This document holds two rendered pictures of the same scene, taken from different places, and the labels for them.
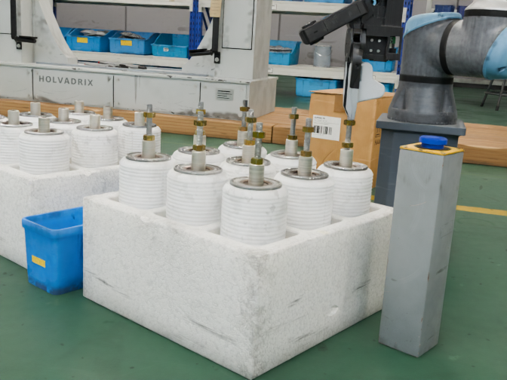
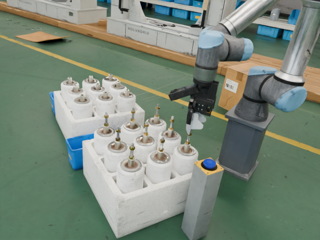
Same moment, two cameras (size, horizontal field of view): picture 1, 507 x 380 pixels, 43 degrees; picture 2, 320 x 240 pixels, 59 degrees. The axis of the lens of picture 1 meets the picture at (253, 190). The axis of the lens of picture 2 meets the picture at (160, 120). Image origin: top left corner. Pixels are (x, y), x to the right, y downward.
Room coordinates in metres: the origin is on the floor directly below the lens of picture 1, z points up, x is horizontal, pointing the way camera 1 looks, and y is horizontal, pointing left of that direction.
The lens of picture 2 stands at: (0.18, -0.29, 0.86)
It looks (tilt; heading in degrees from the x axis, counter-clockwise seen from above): 28 degrees down; 16
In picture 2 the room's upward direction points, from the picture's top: 7 degrees clockwise
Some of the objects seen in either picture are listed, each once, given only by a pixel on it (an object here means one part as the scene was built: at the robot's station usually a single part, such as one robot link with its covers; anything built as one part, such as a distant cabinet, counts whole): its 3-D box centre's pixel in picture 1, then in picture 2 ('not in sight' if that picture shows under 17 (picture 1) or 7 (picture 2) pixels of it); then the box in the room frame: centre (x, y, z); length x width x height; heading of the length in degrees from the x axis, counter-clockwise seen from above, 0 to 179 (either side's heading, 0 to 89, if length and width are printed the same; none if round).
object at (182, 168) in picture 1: (198, 170); (117, 146); (0.98, 0.09, 0.25); 0.08 x 0.08 x 0.01
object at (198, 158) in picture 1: (198, 161); (117, 144); (0.98, 0.09, 0.26); 0.02 x 0.02 x 0.03
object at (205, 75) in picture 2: not in sight; (205, 72); (1.08, -0.17, 0.57); 0.08 x 0.08 x 0.05
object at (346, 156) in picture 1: (345, 158); (186, 147); (1.08, -0.15, 0.26); 0.02 x 0.02 x 0.03
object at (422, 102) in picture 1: (423, 97); (253, 105); (1.45, -0.37, 0.35); 0.15 x 0.15 x 0.10
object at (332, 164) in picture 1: (345, 166); (186, 150); (1.08, -0.15, 0.25); 0.08 x 0.08 x 0.01
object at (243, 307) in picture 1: (243, 252); (142, 172); (1.07, 0.01, 0.09); 0.39 x 0.39 x 0.18; 50
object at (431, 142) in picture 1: (432, 143); (209, 164); (0.94, -0.26, 0.32); 0.04 x 0.04 x 0.02
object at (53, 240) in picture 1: (106, 240); (99, 148); (1.18, 0.28, 0.06); 0.30 x 0.11 x 0.12; 140
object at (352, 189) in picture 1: (340, 217); (183, 168); (1.08, -0.15, 0.16); 0.10 x 0.10 x 0.18
